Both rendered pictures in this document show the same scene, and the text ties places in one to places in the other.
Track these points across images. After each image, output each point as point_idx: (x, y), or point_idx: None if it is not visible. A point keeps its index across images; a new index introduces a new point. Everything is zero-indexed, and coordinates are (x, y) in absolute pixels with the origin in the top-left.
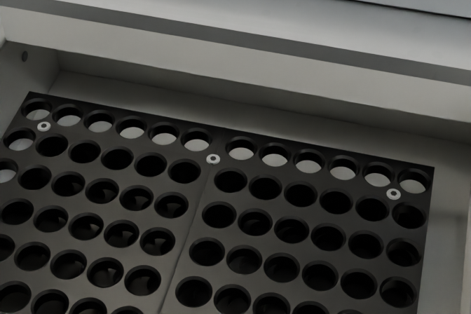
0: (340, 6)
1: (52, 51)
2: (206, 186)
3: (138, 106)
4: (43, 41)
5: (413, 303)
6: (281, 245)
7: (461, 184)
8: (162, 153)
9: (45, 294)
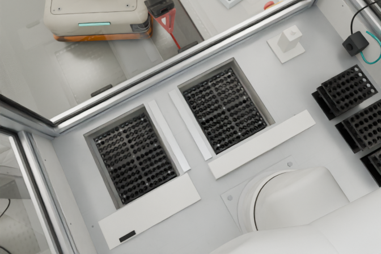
0: (121, 105)
1: None
2: (123, 134)
3: None
4: (90, 133)
5: (152, 130)
6: (136, 134)
7: None
8: (115, 134)
9: (119, 158)
